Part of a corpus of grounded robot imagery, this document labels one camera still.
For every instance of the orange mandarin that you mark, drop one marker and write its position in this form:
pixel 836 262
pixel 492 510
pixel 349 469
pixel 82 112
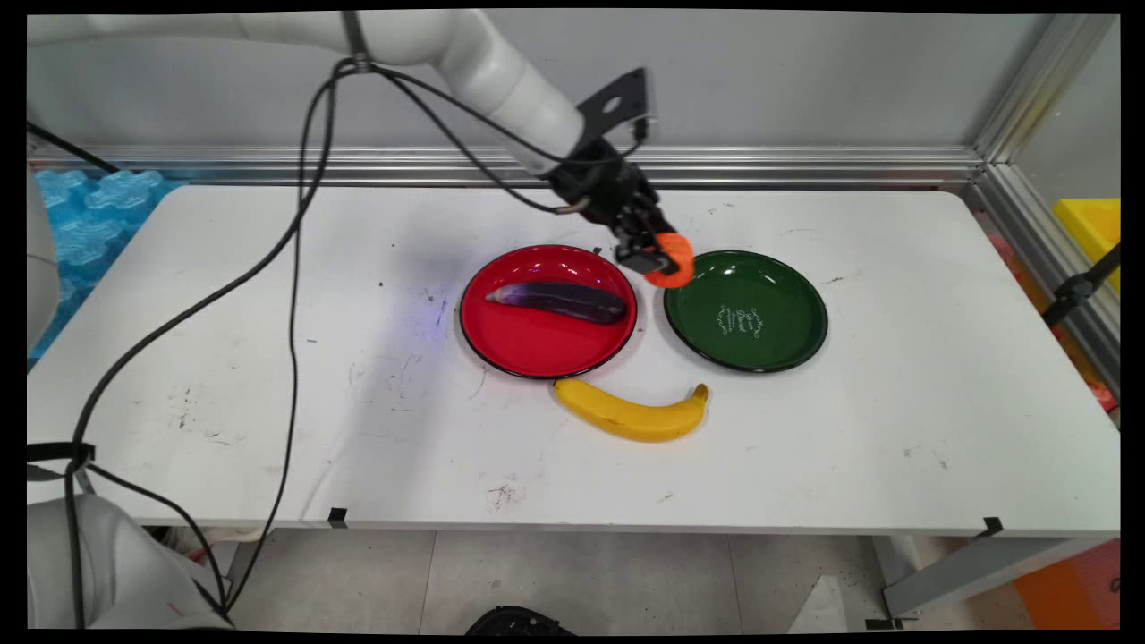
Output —
pixel 680 259

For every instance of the green round plate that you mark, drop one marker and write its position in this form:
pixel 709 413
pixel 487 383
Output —
pixel 760 313

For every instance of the grey table leg brace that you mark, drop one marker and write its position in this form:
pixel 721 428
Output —
pixel 975 572

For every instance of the white table leg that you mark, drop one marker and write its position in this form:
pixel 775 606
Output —
pixel 240 563

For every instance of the orange box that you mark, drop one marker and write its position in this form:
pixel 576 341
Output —
pixel 1073 590

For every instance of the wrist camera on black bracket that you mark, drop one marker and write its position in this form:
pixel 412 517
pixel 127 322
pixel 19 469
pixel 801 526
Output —
pixel 631 94

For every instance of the red round plate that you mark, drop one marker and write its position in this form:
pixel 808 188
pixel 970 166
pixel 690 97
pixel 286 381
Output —
pixel 537 344

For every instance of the aluminium frame rail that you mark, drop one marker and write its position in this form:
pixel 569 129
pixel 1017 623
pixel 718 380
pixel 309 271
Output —
pixel 805 165

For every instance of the yellow banana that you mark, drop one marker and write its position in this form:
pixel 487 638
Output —
pixel 626 418

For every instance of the blue foam mat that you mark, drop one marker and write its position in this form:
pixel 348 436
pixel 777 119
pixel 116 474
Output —
pixel 98 224

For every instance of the small black edge clip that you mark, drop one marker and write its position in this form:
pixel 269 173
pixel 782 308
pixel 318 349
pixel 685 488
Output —
pixel 337 517
pixel 991 526

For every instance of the black round object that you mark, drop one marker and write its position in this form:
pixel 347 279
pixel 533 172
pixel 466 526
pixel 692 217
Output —
pixel 514 622

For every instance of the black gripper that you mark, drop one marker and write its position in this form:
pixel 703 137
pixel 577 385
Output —
pixel 604 183

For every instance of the aluminium frame corner post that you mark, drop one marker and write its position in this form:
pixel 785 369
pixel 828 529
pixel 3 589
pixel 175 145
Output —
pixel 1029 98

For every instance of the yellow plastic box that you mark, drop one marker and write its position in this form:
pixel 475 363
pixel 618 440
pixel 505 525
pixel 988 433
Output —
pixel 1091 228

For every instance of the pink orange foam mat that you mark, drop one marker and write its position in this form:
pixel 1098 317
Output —
pixel 1098 391

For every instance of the purple eggplant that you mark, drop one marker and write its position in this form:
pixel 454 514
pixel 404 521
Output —
pixel 564 301

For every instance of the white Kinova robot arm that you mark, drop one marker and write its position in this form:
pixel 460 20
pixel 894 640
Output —
pixel 501 72

